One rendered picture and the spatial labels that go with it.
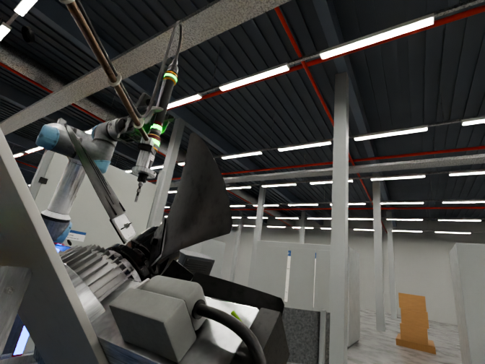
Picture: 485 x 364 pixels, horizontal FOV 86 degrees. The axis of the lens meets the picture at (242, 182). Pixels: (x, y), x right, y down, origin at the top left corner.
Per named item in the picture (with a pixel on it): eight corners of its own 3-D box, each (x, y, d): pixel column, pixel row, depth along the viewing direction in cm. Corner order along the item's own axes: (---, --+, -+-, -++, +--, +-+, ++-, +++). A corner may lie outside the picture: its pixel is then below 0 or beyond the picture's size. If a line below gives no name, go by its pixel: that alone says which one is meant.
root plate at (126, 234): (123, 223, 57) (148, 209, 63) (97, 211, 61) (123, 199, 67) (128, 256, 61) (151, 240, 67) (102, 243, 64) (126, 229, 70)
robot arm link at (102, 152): (68, 165, 90) (79, 137, 93) (102, 176, 97) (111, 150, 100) (74, 160, 84) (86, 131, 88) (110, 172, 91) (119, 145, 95)
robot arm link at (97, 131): (105, 149, 101) (112, 131, 104) (123, 146, 96) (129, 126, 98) (85, 140, 95) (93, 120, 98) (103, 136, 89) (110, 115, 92)
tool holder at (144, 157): (150, 170, 72) (159, 139, 75) (125, 165, 72) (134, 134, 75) (157, 180, 80) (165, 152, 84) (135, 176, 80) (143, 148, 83)
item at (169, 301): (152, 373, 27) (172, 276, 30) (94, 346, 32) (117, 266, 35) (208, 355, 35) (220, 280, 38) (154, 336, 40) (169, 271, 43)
